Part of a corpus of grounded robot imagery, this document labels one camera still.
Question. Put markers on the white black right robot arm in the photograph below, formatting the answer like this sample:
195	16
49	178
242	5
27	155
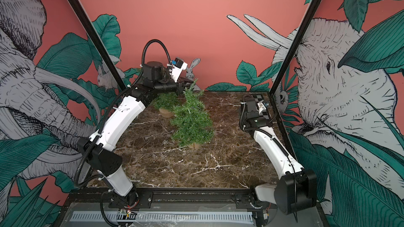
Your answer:
296	189

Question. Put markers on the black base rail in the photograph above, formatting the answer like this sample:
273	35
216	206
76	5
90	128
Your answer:
144	198

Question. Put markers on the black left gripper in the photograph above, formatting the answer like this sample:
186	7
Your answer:
181	83

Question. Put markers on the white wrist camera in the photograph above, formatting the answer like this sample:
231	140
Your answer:
262	110
176	67

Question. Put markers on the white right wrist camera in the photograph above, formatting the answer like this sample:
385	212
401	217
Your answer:
262	110

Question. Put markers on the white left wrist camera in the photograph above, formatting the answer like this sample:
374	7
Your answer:
176	67

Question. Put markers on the black frame post right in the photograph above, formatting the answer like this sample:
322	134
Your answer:
312	8

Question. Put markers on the black white chessboard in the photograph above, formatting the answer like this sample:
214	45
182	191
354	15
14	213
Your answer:
257	97

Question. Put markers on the white slotted cable tray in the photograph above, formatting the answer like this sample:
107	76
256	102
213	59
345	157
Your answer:
160	218

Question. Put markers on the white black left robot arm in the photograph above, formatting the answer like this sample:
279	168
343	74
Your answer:
98	157

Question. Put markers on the small tree wooden base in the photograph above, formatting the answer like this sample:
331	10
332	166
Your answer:
194	146

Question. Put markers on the black frame post left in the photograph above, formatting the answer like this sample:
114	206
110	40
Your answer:
95	38

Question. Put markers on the large tree wooden base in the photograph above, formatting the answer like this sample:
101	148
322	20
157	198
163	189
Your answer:
166	113

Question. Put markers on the small green christmas tree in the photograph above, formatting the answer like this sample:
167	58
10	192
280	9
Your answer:
192	121

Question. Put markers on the black frame post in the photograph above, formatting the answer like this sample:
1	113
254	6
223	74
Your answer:
312	8
95	38

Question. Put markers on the large green christmas tree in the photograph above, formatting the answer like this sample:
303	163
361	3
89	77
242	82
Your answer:
167	101

